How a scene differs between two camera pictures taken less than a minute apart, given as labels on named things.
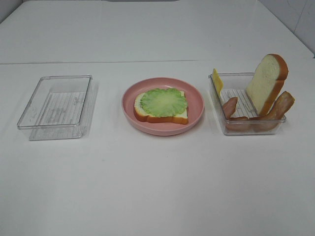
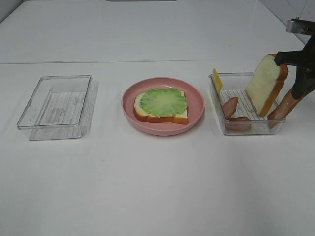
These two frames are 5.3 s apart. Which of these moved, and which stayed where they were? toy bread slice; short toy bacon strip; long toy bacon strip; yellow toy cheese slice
Moved: long toy bacon strip
Stayed: yellow toy cheese slice; short toy bacon strip; toy bread slice
